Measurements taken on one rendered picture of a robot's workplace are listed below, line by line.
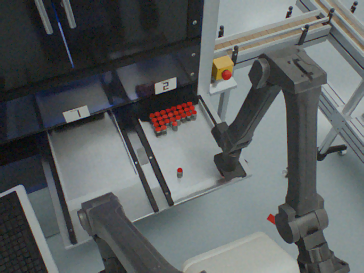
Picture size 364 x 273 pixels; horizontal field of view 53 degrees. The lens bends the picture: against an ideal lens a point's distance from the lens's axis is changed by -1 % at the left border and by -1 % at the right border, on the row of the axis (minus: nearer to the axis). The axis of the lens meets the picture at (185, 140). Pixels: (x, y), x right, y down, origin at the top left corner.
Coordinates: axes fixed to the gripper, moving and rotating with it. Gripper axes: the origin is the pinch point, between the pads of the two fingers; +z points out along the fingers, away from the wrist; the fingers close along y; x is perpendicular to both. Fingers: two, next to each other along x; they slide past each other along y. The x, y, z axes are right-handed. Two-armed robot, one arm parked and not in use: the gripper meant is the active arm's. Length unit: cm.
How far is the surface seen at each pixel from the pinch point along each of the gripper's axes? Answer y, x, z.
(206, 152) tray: 12.5, 1.4, 2.3
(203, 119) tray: 26.8, -4.0, 2.4
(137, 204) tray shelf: 2.9, 32.4, 2.3
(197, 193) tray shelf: -1.3, 11.6, 2.3
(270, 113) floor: 68, -81, 91
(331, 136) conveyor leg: 22, -86, 57
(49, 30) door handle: 32, 41, -54
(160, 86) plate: 37.8, 9.7, -11.9
